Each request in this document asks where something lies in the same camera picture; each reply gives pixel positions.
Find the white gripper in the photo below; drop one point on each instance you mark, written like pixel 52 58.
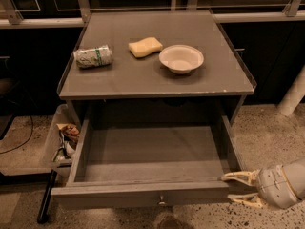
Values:
pixel 272 185

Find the grey top drawer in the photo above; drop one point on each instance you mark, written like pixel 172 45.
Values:
pixel 128 164

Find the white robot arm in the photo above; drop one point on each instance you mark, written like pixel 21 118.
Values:
pixel 287 105

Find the grey drawer cabinet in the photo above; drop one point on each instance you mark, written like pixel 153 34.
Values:
pixel 223 72

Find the white bowl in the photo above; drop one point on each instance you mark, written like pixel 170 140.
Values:
pixel 181 59

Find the yellow sponge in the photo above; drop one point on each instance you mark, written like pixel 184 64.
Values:
pixel 145 47

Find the brown snack wrapper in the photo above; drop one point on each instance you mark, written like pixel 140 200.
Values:
pixel 69 131

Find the crushed green white can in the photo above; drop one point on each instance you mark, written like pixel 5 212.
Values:
pixel 94 57

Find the black metal leg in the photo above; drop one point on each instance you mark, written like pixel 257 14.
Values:
pixel 42 216

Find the metal railing frame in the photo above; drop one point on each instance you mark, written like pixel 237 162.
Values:
pixel 68 13

